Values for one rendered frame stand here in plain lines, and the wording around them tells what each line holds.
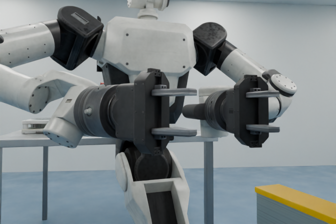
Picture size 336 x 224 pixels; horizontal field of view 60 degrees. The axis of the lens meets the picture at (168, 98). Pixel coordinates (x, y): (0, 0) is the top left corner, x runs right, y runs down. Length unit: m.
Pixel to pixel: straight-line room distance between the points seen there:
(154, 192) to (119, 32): 0.44
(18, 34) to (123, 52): 0.25
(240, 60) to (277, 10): 4.88
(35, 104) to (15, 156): 4.74
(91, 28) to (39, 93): 0.30
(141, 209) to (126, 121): 0.36
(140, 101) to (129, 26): 0.42
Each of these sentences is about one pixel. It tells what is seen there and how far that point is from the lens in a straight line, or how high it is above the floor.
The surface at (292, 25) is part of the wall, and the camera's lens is 5.84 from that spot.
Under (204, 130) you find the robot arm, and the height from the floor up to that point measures 0.95.
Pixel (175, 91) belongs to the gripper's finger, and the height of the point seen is 1.03.
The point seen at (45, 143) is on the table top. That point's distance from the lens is 1.45.
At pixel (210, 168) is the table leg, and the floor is 0.69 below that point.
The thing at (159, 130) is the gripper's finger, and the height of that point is 0.97.
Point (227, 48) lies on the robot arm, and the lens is 0.95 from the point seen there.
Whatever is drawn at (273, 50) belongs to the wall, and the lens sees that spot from 5.57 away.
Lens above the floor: 1.00
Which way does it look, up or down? 2 degrees up
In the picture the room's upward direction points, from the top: straight up
